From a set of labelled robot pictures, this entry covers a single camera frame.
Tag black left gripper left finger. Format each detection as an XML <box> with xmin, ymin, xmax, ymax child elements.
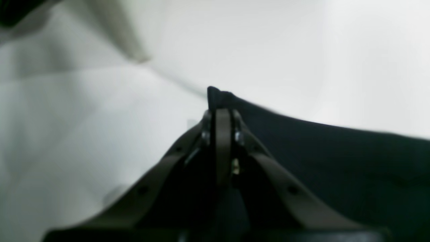
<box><xmin>43</xmin><ymin>110</ymin><xmax>220</xmax><ymax>242</ymax></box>

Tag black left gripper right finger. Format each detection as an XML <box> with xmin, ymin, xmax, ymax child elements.
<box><xmin>222</xmin><ymin>109</ymin><xmax>390</xmax><ymax>242</ymax></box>

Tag black T-shirt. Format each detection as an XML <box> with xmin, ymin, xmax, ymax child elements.
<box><xmin>207</xmin><ymin>87</ymin><xmax>430</xmax><ymax>242</ymax></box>

